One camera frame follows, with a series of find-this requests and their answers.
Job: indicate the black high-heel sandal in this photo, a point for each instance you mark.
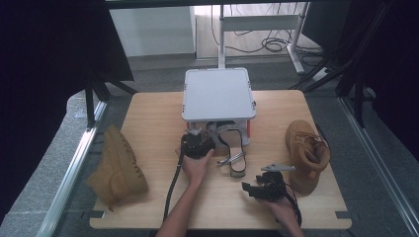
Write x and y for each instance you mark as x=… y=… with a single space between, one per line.
x=235 y=154

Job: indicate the white power strip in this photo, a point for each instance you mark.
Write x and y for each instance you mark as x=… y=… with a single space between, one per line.
x=320 y=74

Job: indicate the person's right hand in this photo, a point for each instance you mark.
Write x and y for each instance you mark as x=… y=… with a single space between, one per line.
x=281 y=210

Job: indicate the white desk frame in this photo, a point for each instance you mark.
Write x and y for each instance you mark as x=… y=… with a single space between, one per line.
x=260 y=23

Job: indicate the white two-tier shoe rack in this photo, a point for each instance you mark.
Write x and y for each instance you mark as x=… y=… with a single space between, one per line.
x=218 y=95

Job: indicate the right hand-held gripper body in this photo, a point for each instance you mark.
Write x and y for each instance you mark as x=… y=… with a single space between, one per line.
x=271 y=187

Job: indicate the black metal stand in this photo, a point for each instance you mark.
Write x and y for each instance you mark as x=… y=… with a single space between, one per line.
x=357 y=92
x=90 y=98

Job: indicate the tan suede boot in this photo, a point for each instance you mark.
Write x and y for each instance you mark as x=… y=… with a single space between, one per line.
x=118 y=171
x=304 y=148

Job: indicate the white cabinet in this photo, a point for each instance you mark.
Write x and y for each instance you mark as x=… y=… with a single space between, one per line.
x=151 y=31

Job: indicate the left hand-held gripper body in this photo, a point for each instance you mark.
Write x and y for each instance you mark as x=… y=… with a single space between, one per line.
x=197 y=146

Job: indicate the person's left hand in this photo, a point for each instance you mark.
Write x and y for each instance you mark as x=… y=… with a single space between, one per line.
x=196 y=169

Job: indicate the aluminium floor rail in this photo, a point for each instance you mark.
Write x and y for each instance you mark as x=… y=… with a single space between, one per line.
x=70 y=177
x=378 y=164

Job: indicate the black curtain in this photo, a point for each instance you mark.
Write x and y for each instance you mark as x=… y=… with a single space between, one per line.
x=388 y=65
x=49 y=65

